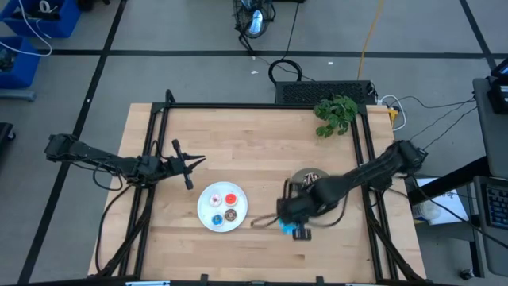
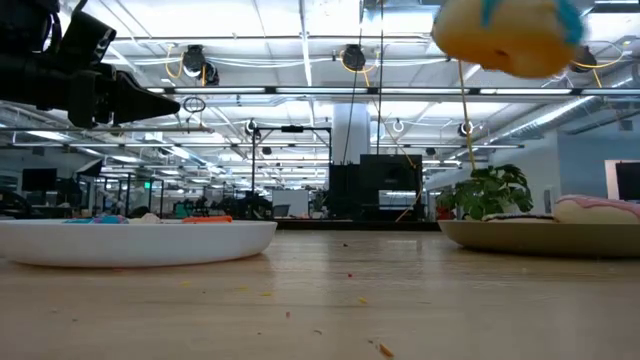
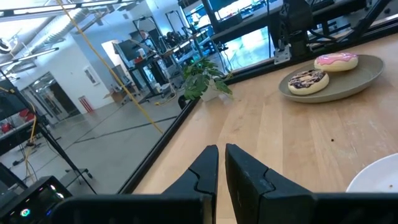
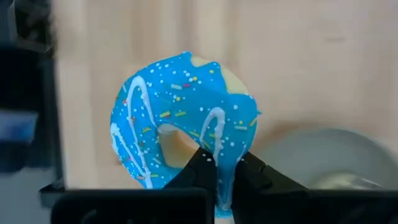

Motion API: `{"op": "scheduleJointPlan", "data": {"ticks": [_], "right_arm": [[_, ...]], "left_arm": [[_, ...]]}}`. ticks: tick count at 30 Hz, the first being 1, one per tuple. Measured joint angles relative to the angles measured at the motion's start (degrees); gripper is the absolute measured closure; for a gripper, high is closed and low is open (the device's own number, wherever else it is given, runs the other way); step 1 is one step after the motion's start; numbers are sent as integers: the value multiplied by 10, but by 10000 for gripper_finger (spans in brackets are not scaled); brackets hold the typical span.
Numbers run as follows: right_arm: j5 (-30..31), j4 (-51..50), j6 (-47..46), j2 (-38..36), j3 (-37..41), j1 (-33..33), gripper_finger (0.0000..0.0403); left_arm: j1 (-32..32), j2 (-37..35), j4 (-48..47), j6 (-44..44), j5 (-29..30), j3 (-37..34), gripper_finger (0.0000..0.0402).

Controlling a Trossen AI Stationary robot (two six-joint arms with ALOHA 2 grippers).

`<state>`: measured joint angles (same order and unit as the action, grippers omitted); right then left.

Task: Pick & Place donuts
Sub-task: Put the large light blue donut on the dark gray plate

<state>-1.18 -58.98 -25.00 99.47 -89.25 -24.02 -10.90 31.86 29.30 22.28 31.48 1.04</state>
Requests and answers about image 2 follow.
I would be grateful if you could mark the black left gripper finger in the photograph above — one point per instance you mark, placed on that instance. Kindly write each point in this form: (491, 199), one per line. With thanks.
(137, 102)

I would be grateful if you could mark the white-frosted yellow donut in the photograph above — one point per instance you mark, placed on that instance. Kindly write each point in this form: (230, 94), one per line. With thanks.
(146, 219)

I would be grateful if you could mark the blue-frosted white donut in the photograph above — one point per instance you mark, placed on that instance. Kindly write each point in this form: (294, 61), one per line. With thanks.
(102, 220)

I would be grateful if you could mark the blue-frosted yellow donut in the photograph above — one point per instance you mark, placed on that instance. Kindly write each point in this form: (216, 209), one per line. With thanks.
(510, 40)

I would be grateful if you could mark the pink-frosted cream donut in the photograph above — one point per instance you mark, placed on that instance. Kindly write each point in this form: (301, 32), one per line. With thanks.
(595, 212)

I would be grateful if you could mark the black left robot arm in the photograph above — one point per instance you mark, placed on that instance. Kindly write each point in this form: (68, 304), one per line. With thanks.
(22, 25)

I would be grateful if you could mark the black computer monitor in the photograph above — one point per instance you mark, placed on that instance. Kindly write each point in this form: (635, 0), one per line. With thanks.
(629, 180)
(39, 180)

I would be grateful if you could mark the orange donut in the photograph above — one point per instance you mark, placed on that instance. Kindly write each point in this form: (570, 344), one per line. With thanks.
(207, 219)

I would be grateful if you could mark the white round plate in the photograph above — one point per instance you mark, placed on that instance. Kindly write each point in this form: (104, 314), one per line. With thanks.
(150, 245)

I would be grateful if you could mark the white panel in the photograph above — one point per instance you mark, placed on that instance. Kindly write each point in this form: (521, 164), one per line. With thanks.
(290, 202)

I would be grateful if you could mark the long ceiling light bar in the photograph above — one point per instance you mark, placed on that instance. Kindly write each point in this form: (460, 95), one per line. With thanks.
(320, 90)

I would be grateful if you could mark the white building column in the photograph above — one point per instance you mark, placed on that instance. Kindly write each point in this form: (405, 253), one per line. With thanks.
(360, 135)

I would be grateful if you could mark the black cabinet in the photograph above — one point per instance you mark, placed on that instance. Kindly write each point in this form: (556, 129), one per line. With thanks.
(390, 172)

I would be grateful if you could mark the green potted plant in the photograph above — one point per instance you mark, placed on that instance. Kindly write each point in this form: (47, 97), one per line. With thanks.
(490, 192)

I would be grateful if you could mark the dark striped white donut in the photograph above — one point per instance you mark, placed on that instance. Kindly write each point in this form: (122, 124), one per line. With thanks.
(520, 218)

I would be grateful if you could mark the tan round plate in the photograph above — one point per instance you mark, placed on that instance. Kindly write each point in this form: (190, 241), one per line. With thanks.
(540, 240)

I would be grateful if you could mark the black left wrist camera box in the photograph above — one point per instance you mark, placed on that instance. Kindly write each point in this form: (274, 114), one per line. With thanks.
(87, 42)

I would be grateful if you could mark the black metal frame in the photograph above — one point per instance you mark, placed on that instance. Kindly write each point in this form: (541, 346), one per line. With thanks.
(292, 128)

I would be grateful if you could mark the silver air duct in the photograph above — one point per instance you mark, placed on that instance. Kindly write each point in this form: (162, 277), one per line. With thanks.
(545, 117)

